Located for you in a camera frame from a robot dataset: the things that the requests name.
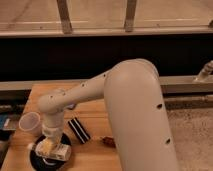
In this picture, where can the metal window post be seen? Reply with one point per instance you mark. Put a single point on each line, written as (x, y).
(64, 16)
(130, 15)

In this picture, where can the brown red snack packet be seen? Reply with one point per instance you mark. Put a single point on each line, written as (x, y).
(109, 141)

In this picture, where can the right metal window post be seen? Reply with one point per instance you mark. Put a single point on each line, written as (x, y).
(130, 15)

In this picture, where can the blue object at left edge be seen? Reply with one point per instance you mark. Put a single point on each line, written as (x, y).
(4, 123)

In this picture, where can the black white striped bar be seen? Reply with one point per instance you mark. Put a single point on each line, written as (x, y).
(79, 130)

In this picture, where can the white fixture at right edge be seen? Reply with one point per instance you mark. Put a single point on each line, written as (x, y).
(205, 72)

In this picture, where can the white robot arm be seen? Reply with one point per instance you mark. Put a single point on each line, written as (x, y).
(137, 115)

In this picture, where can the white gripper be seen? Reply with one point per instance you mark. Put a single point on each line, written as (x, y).
(53, 133)

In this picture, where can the black ceramic bowl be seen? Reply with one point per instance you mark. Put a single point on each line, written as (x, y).
(41, 164)

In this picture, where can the blue sponge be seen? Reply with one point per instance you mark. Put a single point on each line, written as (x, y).
(71, 107)

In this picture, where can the left metal window post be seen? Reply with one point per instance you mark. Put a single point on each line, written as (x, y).
(64, 16)

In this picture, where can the clear plastic cup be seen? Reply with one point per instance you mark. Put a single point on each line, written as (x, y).
(31, 123)

